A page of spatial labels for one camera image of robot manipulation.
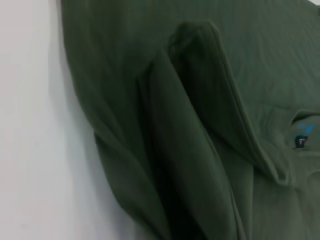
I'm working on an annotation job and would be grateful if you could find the dark green FREE! t-shirt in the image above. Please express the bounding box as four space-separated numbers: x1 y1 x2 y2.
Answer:
59 0 320 240

